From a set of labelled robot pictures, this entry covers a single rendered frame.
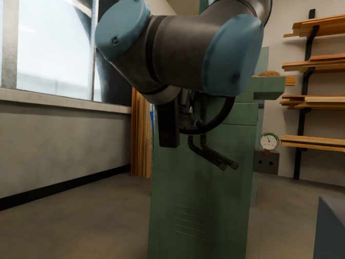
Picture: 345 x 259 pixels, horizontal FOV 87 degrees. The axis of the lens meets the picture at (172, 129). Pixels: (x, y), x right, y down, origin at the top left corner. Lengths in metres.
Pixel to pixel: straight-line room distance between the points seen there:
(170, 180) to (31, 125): 1.26
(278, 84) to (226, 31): 0.60
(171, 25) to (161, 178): 0.73
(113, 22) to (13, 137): 1.54
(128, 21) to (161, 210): 0.82
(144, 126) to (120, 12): 2.03
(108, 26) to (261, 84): 0.62
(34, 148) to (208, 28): 1.72
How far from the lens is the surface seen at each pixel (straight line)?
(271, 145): 0.72
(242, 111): 0.78
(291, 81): 0.97
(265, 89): 0.79
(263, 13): 0.34
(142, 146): 2.30
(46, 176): 1.93
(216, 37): 0.21
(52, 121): 1.87
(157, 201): 0.93
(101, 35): 0.29
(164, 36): 0.24
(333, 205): 0.54
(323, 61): 2.91
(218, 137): 0.78
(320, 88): 3.34
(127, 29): 0.26
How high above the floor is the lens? 0.70
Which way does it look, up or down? 2 degrees down
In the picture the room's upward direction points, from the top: 4 degrees clockwise
